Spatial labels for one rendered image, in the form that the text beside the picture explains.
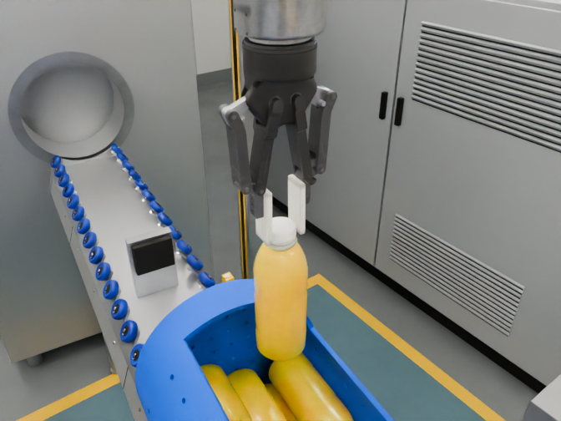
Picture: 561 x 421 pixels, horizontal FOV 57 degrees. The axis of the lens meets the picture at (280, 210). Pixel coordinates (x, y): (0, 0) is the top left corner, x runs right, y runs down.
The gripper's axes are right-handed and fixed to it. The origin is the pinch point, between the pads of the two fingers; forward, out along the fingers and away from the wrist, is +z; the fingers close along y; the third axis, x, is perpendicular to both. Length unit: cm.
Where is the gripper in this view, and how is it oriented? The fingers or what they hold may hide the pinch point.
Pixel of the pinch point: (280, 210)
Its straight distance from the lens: 61.5
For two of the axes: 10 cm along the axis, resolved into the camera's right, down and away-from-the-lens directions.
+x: 4.9, 4.5, -7.5
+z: 0.0, 8.6, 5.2
